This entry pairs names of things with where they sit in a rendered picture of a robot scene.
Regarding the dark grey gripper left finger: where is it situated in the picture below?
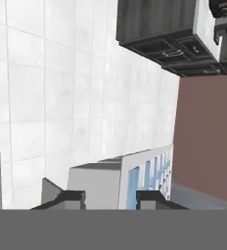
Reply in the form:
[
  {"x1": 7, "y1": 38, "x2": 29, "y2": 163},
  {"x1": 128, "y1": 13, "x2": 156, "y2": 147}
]
[{"x1": 29, "y1": 189, "x2": 87, "y2": 211}]

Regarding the dark grey cupboard run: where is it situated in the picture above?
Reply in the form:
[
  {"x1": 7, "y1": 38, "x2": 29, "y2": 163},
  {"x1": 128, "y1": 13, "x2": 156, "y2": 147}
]
[{"x1": 115, "y1": 0, "x2": 227, "y2": 78}]

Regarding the white ice cube tray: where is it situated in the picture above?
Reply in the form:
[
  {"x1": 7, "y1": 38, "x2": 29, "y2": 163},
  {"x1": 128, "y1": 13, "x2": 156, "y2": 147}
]
[{"x1": 67, "y1": 144, "x2": 174, "y2": 211}]

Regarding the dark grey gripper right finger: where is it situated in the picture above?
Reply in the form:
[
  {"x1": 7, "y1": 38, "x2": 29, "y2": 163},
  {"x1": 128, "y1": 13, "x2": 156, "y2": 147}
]
[{"x1": 135, "y1": 189, "x2": 191, "y2": 211}]

